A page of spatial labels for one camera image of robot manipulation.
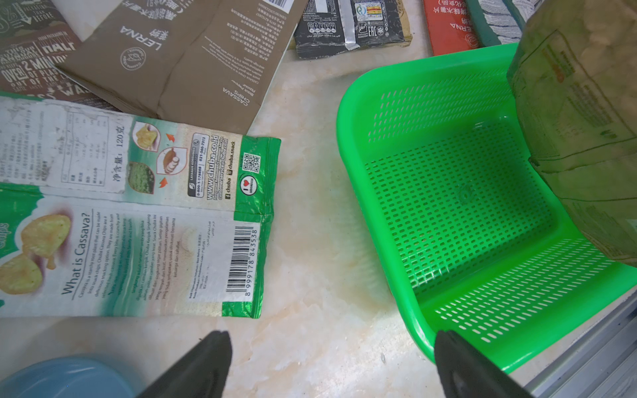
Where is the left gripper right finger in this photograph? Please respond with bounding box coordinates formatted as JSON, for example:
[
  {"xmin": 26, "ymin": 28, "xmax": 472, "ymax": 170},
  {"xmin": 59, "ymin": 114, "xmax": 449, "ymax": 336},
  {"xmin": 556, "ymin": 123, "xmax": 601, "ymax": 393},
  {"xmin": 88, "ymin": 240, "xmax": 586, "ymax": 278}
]
[{"xmin": 434, "ymin": 331, "xmax": 532, "ymax": 398}]

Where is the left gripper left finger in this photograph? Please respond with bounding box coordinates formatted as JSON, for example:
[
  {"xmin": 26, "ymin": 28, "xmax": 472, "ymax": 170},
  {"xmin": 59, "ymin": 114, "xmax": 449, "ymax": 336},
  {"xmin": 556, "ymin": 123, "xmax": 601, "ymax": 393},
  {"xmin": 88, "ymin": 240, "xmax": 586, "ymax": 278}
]
[{"xmin": 139, "ymin": 331, "xmax": 232, "ymax": 398}]

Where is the yellow kettle chips bag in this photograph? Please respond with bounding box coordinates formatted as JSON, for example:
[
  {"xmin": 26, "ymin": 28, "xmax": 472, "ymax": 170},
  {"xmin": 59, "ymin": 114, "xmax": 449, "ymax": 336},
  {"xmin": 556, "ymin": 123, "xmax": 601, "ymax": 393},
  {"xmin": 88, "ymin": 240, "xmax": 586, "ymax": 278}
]
[{"xmin": 508, "ymin": 1, "xmax": 636, "ymax": 266}]

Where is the red Lerna chips bag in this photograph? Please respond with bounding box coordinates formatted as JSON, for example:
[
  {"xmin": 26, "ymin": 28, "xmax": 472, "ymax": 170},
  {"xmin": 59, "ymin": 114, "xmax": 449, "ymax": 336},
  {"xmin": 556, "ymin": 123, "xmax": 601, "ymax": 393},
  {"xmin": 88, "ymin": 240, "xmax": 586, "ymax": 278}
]
[{"xmin": 422, "ymin": 0, "xmax": 480, "ymax": 56}]

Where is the dark green Real chips bag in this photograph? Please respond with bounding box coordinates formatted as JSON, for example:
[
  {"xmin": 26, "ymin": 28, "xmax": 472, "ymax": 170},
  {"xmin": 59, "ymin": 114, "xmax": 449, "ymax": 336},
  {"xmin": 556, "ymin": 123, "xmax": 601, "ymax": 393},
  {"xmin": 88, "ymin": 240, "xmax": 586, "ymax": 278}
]
[{"xmin": 465, "ymin": 0, "xmax": 544, "ymax": 46}]

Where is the green plastic mesh basket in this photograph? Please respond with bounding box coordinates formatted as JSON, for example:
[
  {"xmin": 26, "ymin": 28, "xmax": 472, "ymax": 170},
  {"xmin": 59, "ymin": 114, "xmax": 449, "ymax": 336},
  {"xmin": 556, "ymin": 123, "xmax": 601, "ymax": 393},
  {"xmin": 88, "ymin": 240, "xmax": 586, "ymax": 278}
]
[{"xmin": 336, "ymin": 44, "xmax": 636, "ymax": 372}]

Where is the green Chuba cassava chips bag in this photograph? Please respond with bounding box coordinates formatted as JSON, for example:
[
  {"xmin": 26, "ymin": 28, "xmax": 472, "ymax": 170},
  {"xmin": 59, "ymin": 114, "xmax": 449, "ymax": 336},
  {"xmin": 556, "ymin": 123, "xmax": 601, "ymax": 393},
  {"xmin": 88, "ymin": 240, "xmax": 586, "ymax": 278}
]
[{"xmin": 1, "ymin": 93, "xmax": 281, "ymax": 318}]

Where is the blue bowl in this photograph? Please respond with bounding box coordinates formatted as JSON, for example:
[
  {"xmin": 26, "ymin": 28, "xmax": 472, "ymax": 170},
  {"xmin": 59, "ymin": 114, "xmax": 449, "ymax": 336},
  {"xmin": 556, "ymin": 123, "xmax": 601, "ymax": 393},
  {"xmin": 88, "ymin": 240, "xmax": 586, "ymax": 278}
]
[{"xmin": 1, "ymin": 354, "xmax": 145, "ymax": 397}]

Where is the brown Lerna cassava bag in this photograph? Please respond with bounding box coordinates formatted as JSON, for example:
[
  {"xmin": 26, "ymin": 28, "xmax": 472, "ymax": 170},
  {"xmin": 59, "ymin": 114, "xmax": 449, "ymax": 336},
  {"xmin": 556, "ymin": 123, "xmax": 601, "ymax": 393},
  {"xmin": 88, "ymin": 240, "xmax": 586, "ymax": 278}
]
[{"xmin": 59, "ymin": 0, "xmax": 306, "ymax": 134}]

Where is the black and yellow snack bag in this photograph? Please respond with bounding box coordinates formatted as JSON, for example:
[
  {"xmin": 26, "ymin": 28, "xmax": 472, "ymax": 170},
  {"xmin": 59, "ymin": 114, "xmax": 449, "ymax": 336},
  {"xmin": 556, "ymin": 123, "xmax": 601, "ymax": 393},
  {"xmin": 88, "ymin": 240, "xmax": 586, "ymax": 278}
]
[{"xmin": 290, "ymin": 0, "xmax": 412, "ymax": 60}]

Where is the dark brown snack bag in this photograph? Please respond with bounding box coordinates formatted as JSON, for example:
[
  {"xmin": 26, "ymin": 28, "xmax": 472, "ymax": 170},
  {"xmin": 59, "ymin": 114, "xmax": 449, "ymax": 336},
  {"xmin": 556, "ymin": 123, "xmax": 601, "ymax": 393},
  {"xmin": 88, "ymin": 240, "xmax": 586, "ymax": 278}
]
[{"xmin": 1, "ymin": 1, "xmax": 115, "ymax": 111}]

